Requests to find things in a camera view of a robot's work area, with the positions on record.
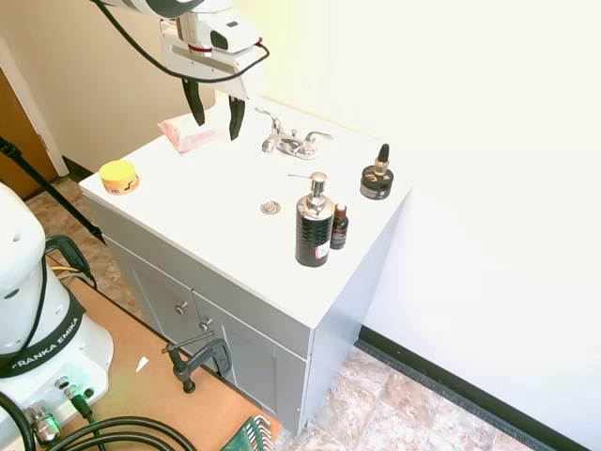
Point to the small dark brown bottle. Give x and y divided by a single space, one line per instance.
339 228

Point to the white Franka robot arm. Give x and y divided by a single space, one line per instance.
33 300

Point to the black soap dispenser chrome pump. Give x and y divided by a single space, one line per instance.
313 225

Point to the black tripod leg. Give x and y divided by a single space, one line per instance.
47 188

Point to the chrome faucet spout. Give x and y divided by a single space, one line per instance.
272 134

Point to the black baseboard strip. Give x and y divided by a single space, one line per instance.
469 380

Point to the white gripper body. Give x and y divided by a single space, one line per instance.
206 63

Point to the black round jar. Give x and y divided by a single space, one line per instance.
376 184

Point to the wooden door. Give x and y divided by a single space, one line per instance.
19 141

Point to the yellow round tin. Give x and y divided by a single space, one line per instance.
119 177

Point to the pink cloth packet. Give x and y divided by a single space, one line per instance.
190 134

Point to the grey vanity cabinet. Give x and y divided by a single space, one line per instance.
263 300

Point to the wooden mounting board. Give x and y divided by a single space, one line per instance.
141 371

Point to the chrome cabinet door knob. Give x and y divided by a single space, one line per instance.
181 307
205 323

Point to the amber dropper bottle black cap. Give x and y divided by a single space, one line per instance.
382 160

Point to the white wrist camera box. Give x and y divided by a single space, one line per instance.
232 33

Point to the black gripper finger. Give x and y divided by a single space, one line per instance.
236 118
195 102

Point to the green hex key set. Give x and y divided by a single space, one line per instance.
249 434

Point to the chrome sink drain stopper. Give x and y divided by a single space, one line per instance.
270 207

